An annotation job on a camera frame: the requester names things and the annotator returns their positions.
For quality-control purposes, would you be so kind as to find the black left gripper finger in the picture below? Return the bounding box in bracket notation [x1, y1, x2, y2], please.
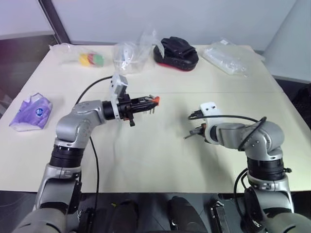
[132, 96, 156, 105]
[132, 103, 157, 114]

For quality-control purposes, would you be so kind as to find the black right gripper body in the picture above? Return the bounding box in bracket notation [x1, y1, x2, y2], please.
[199, 118, 208, 137]

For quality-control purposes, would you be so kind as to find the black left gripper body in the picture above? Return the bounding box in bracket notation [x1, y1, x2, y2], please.
[118, 94, 136, 128]

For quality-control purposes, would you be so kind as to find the orange hex key holder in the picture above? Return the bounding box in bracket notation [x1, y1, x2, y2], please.
[148, 95, 161, 108]

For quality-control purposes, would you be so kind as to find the crumpled clear plastic bag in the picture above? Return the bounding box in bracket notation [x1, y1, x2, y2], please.
[112, 28, 166, 75]

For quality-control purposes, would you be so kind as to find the white part in bag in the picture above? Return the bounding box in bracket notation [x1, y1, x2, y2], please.
[122, 47, 134, 64]

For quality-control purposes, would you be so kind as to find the green disc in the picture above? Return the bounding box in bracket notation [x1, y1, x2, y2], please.
[93, 53, 105, 67]

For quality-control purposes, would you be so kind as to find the black red-rimmed boxing pad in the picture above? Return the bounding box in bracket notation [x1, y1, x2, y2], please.
[153, 36, 200, 72]

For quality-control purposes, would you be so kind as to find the yellow disc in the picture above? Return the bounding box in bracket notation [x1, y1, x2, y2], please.
[79, 53, 90, 67]

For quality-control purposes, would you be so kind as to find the flat clear plastic package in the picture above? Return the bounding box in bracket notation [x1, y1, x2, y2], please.
[202, 38, 265, 79]

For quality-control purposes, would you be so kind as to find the clear bag of coloured discs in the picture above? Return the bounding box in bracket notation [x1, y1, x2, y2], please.
[49, 43, 105, 68]

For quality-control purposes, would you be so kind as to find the dark rounded shape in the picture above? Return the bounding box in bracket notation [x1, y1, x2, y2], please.
[168, 196, 204, 233]

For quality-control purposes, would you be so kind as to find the black box with metal edge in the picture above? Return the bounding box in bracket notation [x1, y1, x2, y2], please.
[208, 199, 235, 233]

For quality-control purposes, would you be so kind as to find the purple tissue pack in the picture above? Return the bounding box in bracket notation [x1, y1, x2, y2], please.
[9, 93, 53, 132]

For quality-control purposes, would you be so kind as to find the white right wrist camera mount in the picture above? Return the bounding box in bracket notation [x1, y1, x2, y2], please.
[199, 101, 221, 144]

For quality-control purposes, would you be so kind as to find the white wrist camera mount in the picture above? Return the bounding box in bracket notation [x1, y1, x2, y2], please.
[108, 74, 129, 122]
[199, 101, 221, 144]

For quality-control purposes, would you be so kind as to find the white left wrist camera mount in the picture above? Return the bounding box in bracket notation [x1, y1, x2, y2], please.
[108, 74, 129, 122]

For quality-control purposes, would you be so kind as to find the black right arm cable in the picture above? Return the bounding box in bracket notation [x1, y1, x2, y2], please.
[203, 114, 268, 224]

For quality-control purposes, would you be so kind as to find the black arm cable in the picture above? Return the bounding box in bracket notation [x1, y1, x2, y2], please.
[203, 114, 268, 224]
[75, 76, 115, 219]

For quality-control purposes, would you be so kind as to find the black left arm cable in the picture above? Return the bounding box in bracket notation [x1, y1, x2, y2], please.
[75, 76, 115, 219]

